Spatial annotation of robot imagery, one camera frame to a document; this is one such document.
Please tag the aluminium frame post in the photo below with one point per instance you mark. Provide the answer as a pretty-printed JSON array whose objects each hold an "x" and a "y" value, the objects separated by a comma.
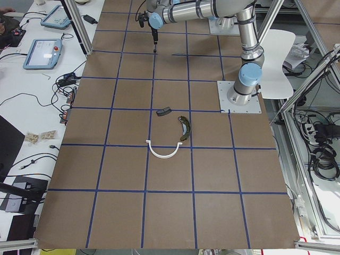
[{"x": 75, "y": 18}]

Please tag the olive green brake shoe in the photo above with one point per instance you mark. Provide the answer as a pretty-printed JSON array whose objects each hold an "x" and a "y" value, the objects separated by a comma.
[{"x": 186, "y": 126}]

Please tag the near blue teach pendant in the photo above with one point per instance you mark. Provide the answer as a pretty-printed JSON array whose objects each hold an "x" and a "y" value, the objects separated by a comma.
[{"x": 43, "y": 54}]

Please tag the white plastic chair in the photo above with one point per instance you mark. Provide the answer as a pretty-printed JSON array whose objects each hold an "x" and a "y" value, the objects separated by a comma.
[{"x": 277, "y": 45}]

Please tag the black brake pad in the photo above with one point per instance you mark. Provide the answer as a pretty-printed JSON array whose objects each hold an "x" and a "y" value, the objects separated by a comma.
[{"x": 163, "y": 112}]

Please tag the blue teach pendant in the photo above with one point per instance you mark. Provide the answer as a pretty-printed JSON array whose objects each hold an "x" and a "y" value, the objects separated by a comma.
[
  {"x": 43, "y": 54},
  {"x": 56, "y": 18}
]

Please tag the black power adapter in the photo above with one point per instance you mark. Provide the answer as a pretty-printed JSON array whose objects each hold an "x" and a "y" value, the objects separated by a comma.
[{"x": 90, "y": 19}]

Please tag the small wooden parts bag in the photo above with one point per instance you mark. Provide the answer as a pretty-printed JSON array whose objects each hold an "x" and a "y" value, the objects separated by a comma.
[{"x": 48, "y": 135}]

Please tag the far blue teach pendant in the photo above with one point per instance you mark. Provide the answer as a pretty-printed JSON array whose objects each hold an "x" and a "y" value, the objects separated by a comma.
[{"x": 56, "y": 18}]

